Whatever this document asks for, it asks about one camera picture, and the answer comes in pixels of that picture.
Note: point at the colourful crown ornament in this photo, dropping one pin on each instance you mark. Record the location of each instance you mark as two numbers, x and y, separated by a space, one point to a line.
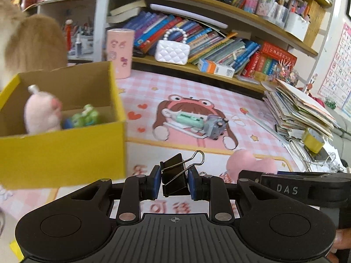
286 72

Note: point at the black binder clip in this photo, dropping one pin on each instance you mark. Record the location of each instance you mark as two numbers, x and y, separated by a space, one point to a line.
175 175

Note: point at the white storage box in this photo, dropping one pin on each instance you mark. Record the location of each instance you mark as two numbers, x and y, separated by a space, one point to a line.
297 27

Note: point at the black smartphone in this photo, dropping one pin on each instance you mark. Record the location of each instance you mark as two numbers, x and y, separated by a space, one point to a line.
321 154

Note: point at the pink cartoon desk mat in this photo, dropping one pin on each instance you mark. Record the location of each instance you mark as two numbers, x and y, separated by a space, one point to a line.
148 87

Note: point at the pen holder with pens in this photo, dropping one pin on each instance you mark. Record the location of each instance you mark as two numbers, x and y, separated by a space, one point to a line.
85 42

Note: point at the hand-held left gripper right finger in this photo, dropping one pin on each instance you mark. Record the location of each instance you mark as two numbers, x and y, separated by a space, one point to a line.
192 183

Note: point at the row of colourful books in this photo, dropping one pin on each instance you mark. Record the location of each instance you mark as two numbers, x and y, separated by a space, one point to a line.
197 41

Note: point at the clear flat plastic case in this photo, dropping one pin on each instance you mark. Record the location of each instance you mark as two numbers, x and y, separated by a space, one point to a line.
248 79

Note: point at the wall poster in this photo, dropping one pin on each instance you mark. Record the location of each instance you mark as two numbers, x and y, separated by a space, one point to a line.
338 65

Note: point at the wooden bookshelf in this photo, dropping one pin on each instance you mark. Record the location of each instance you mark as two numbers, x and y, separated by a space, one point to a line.
314 24

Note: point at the red dictionaries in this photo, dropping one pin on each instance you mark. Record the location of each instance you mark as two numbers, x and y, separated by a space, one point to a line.
270 60

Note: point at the white glue bottle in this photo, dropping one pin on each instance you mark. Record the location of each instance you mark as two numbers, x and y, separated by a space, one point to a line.
78 45

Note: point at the person's right hand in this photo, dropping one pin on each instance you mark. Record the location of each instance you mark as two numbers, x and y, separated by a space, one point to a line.
342 242

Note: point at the orange and white carton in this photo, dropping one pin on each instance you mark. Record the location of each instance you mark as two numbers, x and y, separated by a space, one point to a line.
215 68

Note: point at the pile of thin books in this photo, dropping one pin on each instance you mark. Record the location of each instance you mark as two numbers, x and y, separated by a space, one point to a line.
299 106

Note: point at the white rolled paper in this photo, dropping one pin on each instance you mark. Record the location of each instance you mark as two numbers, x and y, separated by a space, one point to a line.
189 15

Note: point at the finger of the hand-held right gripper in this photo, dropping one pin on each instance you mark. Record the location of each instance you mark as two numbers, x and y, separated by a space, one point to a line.
249 176
301 173

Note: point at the grey toy figure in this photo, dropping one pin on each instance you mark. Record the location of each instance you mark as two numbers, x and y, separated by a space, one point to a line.
215 127

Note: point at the green toy figure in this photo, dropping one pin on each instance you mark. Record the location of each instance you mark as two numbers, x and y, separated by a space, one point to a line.
83 117

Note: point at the green ball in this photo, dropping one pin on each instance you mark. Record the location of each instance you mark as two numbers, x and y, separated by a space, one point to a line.
330 104

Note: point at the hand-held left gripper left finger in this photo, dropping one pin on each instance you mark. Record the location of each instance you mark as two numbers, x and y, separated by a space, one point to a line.
156 180

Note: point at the yellow cardboard box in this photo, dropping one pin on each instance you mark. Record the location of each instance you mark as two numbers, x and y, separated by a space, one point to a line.
68 156

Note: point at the large pink plush pig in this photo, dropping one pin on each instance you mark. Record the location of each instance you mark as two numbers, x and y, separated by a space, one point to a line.
41 115

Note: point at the pink cartoon cylinder container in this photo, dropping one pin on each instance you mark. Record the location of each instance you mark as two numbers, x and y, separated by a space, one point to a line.
119 54

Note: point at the red doll figure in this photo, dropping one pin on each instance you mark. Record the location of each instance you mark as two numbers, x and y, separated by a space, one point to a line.
68 33

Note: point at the yellow tape roll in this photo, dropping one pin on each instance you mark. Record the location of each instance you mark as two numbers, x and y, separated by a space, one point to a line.
312 141

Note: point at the tan fluffy plush toy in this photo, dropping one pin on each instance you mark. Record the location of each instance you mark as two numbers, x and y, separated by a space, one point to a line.
35 41

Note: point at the small pink plush toy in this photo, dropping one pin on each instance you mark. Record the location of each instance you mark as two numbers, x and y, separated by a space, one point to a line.
246 161

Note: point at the clear plastic ruler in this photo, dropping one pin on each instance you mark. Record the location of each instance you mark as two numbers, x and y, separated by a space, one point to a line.
274 137

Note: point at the lying grey books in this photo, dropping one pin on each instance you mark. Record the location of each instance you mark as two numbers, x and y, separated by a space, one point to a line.
126 11

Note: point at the mint green stapler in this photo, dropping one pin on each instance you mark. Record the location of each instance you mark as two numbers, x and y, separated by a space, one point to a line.
189 120

